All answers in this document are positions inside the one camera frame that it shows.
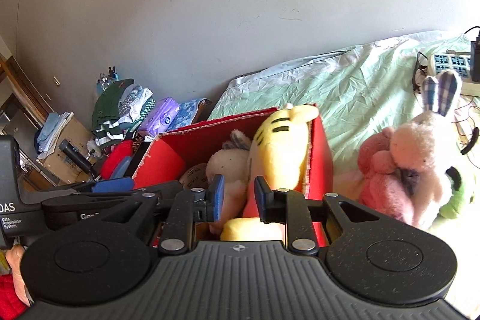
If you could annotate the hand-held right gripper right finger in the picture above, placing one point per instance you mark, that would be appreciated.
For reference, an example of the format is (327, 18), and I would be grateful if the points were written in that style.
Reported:
(262, 200)

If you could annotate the white power strip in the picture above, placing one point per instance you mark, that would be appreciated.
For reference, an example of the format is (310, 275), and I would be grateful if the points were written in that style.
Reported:
(450, 61)

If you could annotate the cardboard box with papers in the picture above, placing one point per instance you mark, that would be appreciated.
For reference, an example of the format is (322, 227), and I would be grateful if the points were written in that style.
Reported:
(71, 134)

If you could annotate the holder with black clips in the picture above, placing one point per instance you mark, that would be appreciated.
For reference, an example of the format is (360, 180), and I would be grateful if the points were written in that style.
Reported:
(108, 78)

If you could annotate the blue patterned cushion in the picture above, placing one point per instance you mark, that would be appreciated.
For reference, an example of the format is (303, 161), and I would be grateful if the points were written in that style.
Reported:
(191, 112)

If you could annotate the dark green jacket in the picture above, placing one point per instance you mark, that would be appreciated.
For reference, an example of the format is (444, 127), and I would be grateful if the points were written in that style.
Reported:
(108, 102)

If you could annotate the purple tissue pack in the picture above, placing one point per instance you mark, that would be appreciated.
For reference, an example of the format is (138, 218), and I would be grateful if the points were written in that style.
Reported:
(161, 115)

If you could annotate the black flashlight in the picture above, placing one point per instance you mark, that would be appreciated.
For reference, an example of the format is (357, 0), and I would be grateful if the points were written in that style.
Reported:
(73, 153)

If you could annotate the person's left hand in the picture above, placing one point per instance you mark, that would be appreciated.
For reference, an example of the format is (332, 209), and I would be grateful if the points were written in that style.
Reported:
(18, 267)

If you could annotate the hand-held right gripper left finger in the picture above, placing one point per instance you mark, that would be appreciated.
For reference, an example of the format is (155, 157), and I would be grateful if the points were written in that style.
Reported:
(217, 198)

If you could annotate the blue round lid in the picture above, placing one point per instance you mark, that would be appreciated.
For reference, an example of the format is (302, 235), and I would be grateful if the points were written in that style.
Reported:
(123, 166)

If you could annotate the red cardboard box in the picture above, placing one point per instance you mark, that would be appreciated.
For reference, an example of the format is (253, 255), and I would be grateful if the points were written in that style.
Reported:
(180, 145)

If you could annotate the wooden cabinet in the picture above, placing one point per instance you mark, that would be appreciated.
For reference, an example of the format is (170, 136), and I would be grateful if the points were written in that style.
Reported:
(37, 177)

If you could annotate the black glasses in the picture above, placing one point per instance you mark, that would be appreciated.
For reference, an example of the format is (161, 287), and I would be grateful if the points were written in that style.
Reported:
(415, 80)

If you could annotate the pink bear plush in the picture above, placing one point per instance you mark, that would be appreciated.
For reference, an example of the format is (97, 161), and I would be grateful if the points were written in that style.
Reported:
(378, 170)

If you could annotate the yellow tiger plush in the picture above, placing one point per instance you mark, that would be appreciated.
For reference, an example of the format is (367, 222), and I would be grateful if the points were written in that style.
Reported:
(277, 155)

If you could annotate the white bunny plush plaid ears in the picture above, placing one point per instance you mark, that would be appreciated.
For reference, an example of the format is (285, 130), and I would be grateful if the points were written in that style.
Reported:
(427, 147)

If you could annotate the long green plush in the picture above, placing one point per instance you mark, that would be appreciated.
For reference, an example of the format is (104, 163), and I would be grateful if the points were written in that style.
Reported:
(459, 196)

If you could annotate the black charger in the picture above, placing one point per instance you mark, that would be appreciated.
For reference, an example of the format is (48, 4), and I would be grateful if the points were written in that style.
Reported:
(475, 61)

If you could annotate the red plush pouch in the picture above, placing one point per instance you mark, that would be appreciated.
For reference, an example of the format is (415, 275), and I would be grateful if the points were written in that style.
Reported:
(116, 158)

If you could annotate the white bear plush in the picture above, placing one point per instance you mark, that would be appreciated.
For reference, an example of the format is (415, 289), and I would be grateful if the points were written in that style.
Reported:
(228, 164)

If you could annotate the wooden door frame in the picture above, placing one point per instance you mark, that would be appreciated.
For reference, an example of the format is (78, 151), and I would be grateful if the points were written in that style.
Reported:
(22, 87)

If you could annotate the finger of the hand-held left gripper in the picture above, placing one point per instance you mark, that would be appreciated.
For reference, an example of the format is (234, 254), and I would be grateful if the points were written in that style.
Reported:
(168, 188)
(112, 185)

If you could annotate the stack of papers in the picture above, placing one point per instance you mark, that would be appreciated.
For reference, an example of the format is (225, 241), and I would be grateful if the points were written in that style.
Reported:
(62, 121)

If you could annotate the teal striped folded garment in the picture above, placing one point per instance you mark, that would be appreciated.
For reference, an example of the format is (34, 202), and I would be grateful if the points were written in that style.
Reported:
(144, 112)

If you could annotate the light blue cloth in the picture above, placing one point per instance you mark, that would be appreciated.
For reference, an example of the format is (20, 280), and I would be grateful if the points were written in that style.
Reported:
(47, 128)

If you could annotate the green white striped shirt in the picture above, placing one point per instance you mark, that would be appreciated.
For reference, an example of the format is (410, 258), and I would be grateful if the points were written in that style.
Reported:
(108, 134)

